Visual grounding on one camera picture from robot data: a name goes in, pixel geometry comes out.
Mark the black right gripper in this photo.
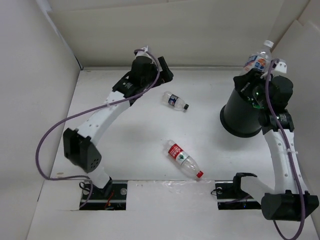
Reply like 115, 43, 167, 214
233, 67, 276, 109

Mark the clear bottle orange blue label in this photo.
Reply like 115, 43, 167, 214
239, 40, 274, 76

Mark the green plastic bottle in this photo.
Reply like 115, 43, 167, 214
250, 98, 263, 110

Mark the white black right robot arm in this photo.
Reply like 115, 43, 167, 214
231, 69, 319, 222

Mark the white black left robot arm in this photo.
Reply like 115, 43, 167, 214
63, 56, 174, 199

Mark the black round bin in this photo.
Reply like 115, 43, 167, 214
219, 89, 262, 138

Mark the clear Pepsi bottle black cap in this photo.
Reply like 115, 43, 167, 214
162, 91, 189, 111

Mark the clear bottle red label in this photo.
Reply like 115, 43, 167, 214
163, 139, 204, 179

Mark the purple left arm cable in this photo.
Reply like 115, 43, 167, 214
35, 48, 161, 210

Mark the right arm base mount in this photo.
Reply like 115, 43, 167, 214
210, 180, 261, 211

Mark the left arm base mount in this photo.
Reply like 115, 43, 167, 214
79, 180, 128, 211

